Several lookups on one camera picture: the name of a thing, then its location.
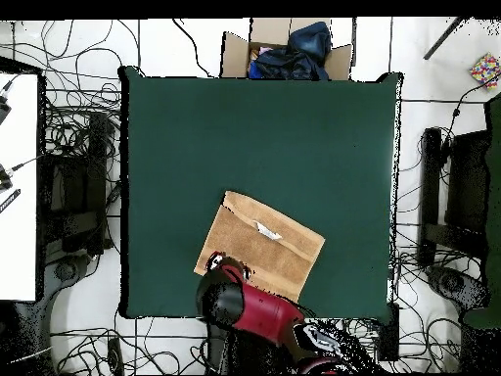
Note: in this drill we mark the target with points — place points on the orange terry towel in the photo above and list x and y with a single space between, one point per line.
266 243

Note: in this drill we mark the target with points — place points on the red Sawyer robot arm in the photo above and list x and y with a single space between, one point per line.
266 313

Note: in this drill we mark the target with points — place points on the dark green table cloth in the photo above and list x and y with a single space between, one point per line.
188 156
494 196

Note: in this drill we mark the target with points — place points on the black power strip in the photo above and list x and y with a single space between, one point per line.
115 354

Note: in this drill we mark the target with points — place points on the black equipment stand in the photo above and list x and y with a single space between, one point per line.
467 184
78 196

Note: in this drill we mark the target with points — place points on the cardboard box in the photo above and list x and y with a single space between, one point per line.
235 55

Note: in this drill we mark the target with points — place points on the white table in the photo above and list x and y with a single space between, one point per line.
19 235

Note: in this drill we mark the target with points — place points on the pink and yellow garment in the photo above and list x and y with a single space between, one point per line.
263 51

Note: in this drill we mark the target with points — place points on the dark blue garment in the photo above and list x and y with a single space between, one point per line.
305 55

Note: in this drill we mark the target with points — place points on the black ribbed strip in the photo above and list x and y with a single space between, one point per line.
9 199

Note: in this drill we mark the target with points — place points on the black connector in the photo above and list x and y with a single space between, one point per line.
4 180

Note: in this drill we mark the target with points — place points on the black device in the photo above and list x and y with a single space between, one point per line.
3 109

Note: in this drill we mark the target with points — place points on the black metal bar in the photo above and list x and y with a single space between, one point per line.
444 39

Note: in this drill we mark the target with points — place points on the multicoloured patterned bundle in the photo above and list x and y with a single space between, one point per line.
485 68

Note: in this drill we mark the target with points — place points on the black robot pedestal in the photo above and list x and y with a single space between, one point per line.
250 352

